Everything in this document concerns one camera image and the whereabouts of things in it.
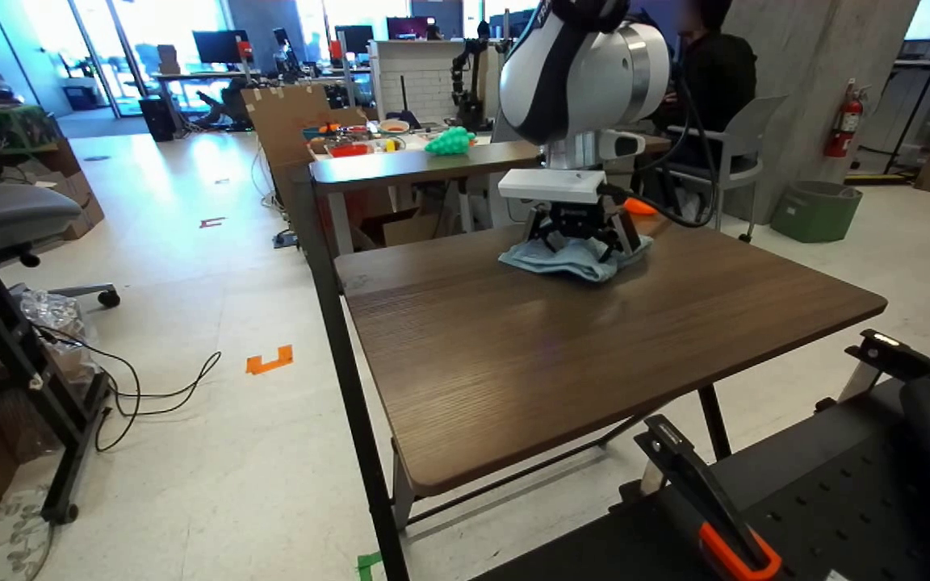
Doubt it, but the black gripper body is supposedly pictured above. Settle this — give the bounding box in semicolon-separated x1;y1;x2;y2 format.
533;197;615;248

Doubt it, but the light blue towel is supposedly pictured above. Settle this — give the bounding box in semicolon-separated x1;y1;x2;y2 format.
493;229;656;289

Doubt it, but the orange carrot toy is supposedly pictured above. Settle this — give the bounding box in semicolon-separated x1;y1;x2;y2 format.
619;195;666;224

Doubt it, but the cardboard box under side table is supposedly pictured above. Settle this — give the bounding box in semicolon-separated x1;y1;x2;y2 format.
358;205;447;253

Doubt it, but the green crumpled toy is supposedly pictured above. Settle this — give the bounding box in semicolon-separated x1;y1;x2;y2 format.
422;122;478;163

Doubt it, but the gray plastic chair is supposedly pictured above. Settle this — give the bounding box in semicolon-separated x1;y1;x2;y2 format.
638;95;786;246

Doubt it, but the brown wooden side table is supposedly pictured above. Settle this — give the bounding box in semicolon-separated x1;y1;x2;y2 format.
308;138;550;257

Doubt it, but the person in black shirt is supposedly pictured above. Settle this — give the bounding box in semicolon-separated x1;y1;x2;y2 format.
654;0;761;138

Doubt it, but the green round bin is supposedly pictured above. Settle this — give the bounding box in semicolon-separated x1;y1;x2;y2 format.
768;179;866;246

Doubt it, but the red flat toy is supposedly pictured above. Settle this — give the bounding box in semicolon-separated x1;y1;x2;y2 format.
328;138;375;163

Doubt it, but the red fire extinguisher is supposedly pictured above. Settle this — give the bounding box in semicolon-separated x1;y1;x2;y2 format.
821;74;868;163

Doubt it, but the black computer monitor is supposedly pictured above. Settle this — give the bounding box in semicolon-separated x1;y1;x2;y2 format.
191;31;249;65
334;24;378;55

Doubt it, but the large cardboard panel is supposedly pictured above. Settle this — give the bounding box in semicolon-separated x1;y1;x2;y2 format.
238;82;375;221

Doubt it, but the orange floor tape marker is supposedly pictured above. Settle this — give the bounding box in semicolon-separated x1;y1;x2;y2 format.
242;342;296;378

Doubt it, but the gray office chair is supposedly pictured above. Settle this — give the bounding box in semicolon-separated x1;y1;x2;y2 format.
0;175;124;318

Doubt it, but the white wrist camera unit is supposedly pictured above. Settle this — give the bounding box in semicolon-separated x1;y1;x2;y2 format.
493;164;608;206

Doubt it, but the black floor cable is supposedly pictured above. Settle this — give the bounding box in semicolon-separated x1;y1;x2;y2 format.
25;318;225;455

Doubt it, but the black camera tripod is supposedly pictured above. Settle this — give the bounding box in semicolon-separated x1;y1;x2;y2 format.
0;206;117;531

